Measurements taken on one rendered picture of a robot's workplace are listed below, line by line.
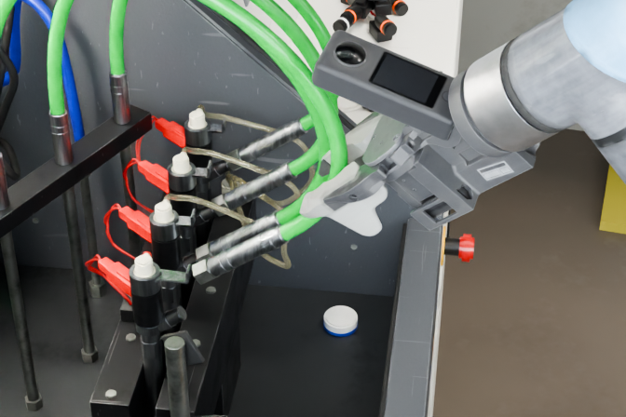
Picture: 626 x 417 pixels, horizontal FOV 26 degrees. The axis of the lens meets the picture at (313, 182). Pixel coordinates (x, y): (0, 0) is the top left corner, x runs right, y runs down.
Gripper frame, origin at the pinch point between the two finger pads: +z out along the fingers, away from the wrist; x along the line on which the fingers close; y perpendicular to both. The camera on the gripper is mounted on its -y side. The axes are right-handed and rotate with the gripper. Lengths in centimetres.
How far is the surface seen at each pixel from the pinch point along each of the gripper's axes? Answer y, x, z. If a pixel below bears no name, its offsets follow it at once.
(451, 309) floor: 90, 94, 114
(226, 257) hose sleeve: -0.4, -4.8, 9.7
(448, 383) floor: 91, 73, 107
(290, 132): 2.8, 17.8, 17.5
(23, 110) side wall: -17.0, 17.6, 43.4
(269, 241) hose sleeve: 0.9, -3.7, 5.5
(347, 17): 10, 55, 35
